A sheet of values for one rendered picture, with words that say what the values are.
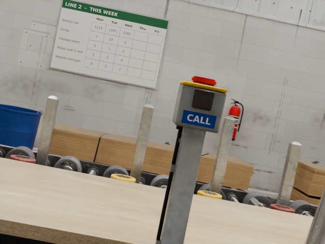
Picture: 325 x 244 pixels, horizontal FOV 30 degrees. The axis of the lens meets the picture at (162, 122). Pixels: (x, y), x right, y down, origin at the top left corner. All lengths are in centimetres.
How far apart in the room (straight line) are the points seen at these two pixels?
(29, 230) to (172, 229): 33
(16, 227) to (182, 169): 39
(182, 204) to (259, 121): 736
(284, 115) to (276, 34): 111
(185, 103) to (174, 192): 14
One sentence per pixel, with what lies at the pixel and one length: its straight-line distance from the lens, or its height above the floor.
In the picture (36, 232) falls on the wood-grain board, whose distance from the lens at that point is 120.
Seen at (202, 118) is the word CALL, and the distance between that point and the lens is 94.
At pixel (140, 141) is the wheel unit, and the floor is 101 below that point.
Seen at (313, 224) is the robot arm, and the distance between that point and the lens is 48.
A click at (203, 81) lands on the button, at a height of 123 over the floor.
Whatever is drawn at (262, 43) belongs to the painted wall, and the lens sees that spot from 831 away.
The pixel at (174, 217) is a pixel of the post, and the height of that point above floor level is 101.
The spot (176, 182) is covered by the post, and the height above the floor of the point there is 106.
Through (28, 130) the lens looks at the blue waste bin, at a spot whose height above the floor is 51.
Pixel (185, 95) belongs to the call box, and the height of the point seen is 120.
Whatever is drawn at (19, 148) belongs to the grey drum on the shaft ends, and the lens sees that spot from 251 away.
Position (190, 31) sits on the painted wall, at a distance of 815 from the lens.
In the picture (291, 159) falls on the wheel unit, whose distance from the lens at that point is 212.
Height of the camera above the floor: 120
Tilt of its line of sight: 3 degrees down
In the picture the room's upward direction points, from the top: 11 degrees clockwise
